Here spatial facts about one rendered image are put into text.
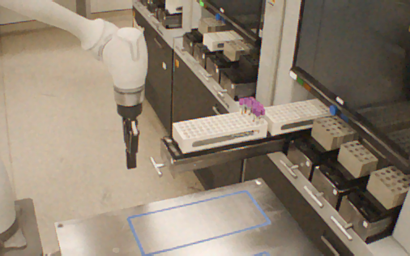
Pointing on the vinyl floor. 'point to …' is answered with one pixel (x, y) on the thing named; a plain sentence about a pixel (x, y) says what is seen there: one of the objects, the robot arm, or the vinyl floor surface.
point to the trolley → (191, 227)
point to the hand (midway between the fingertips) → (130, 158)
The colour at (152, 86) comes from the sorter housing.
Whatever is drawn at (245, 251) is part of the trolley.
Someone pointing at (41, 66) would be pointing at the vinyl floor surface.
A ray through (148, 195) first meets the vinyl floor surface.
